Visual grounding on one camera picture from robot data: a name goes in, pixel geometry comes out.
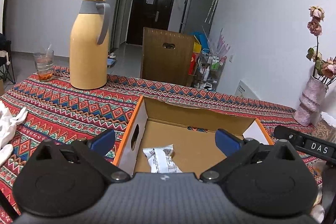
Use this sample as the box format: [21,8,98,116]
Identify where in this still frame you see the wire storage cart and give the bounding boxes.
[191,50,227,92]

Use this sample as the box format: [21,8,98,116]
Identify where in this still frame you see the white cloth gloves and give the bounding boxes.
[0,101,28,165]

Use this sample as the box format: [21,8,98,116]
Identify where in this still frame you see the wooden chair back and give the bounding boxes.
[141,27,195,86]

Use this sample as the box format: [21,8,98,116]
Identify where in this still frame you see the dark entrance door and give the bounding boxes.
[126,0,174,46]

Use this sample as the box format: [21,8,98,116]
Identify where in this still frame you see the white printed snack packet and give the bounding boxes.
[142,144,182,173]

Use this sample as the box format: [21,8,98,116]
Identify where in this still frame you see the dried pink roses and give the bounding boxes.
[306,6,336,87]

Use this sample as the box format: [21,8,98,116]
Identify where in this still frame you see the colourful patterned tablecloth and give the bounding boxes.
[0,65,336,224]

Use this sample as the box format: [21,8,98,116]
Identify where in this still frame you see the grey refrigerator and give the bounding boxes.
[179,0,216,35]

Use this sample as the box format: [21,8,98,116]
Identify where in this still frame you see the glass cup with tea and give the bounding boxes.
[33,50,54,82]

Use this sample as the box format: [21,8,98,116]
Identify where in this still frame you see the yellow thermos jug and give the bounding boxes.
[70,0,111,90]

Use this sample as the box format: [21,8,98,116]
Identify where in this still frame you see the orange red cardboard box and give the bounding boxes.
[113,96,273,176]

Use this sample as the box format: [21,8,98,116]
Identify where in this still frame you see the pink ceramic vase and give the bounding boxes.
[293,76,328,127]

